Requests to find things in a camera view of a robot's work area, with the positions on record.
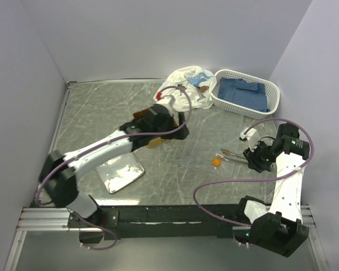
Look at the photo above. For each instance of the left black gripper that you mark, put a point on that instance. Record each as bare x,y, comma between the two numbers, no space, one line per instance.
179,134

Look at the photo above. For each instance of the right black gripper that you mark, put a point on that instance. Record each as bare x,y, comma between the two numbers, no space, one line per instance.
253,161

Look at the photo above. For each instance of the clear plastic tray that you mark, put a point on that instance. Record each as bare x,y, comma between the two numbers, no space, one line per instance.
210,131

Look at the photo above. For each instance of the metal tongs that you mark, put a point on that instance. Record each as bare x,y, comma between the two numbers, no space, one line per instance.
226,155

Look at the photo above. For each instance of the swirl orange cookie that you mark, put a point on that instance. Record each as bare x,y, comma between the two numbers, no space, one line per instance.
216,162

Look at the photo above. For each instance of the silver tin lid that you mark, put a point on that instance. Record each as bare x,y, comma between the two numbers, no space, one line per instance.
120,172

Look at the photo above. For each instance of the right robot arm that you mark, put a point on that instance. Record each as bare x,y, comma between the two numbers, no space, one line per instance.
278,228

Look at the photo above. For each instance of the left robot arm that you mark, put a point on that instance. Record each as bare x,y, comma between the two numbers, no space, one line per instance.
61,172

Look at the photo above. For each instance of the gold cookie tin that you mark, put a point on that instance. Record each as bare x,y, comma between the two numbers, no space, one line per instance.
152,141

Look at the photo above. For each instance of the white crumpled shirt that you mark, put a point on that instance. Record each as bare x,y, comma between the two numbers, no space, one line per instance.
190,86

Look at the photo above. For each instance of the blue folded cloth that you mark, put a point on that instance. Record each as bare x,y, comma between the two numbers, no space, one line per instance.
251,95

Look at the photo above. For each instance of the white laundry basket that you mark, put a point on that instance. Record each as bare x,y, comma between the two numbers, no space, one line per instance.
272,93

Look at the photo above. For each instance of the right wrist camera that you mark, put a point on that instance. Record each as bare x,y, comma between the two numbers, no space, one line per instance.
251,137

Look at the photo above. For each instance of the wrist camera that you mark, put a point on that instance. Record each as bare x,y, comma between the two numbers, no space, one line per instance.
251,137
167,101

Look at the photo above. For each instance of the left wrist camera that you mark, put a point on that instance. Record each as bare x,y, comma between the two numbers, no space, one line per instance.
167,101

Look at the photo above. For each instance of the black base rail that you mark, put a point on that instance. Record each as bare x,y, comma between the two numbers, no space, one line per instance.
162,221

